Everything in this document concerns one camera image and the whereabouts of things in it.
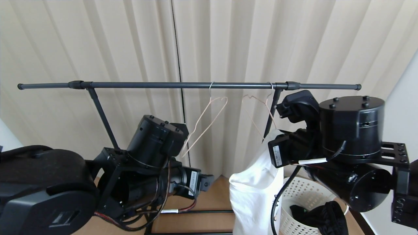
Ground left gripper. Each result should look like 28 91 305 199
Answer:
168 165 215 200

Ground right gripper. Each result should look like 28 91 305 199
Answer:
268 129 323 169

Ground white printed t-shirt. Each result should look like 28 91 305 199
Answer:
229 130 285 235

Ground pink clothes hanger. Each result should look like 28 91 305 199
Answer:
181 82 228 158
242 82 278 141

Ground white laundry basket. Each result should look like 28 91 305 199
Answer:
279 177 349 235

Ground black clothes rack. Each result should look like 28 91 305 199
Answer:
17 81 362 235

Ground black garment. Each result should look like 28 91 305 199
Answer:
289 201 349 235

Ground beige curtain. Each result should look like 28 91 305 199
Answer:
0 0 418 178

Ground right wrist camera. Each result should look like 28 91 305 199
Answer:
276 90 321 131

